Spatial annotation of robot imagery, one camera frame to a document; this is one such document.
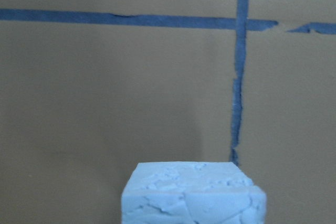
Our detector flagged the light blue foam block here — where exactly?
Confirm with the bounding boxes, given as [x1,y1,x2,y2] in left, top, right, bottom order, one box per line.
[121,162,267,223]

